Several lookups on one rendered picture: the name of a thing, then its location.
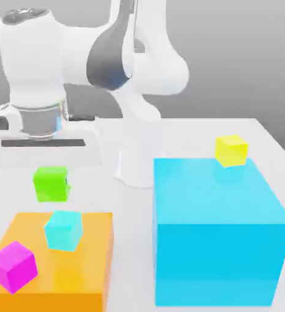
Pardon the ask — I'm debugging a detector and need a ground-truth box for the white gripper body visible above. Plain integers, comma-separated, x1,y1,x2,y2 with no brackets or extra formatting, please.
0,121,104,169

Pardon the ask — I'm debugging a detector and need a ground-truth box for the small cyan cube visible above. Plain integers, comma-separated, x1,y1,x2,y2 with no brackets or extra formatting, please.
43,210,84,252

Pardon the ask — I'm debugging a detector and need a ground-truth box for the small magenta cube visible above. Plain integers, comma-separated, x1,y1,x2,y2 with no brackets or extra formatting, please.
0,240,39,295

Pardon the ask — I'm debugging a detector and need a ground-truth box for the small yellow cube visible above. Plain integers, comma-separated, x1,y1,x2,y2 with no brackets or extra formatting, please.
214,134,250,168

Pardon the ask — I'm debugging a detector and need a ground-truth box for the small green cube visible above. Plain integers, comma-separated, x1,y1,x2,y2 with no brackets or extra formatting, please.
32,166,72,203

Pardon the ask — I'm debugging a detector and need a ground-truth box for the large orange box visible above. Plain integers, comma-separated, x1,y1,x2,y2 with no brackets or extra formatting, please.
0,211,114,312

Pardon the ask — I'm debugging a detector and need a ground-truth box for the large blue box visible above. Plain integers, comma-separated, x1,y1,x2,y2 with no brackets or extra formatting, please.
152,157,285,307

